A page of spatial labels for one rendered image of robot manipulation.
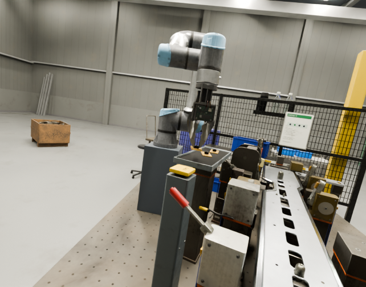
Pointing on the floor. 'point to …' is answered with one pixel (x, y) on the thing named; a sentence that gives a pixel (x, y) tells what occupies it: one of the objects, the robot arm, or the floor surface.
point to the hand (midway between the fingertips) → (196, 143)
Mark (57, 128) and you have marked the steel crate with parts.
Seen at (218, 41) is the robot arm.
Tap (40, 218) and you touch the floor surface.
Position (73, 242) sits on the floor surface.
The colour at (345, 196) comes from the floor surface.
